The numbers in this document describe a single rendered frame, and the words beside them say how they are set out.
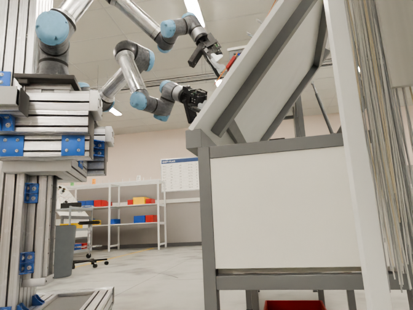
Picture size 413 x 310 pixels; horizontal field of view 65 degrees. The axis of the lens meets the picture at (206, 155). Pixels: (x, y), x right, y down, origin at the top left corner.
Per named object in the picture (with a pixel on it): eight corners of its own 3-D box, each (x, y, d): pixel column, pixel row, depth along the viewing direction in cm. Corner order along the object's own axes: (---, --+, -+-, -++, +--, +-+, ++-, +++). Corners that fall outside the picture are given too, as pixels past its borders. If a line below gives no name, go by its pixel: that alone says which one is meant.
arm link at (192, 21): (177, 24, 158) (192, 23, 162) (187, 40, 154) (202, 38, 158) (180, 11, 152) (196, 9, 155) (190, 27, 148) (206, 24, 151)
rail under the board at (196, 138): (185, 149, 107) (185, 130, 108) (238, 185, 219) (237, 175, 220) (201, 147, 106) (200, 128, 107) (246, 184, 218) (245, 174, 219)
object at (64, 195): (90, 253, 764) (91, 184, 799) (61, 259, 650) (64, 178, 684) (61, 254, 774) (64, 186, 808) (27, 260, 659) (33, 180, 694)
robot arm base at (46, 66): (27, 77, 129) (28, 54, 131) (39, 91, 143) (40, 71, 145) (67, 78, 132) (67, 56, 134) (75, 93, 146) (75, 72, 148)
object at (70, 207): (68, 263, 559) (70, 200, 582) (41, 264, 565) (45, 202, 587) (94, 257, 655) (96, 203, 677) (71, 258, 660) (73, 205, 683)
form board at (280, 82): (241, 176, 220) (238, 174, 220) (326, 55, 222) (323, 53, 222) (192, 131, 108) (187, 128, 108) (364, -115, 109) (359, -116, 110)
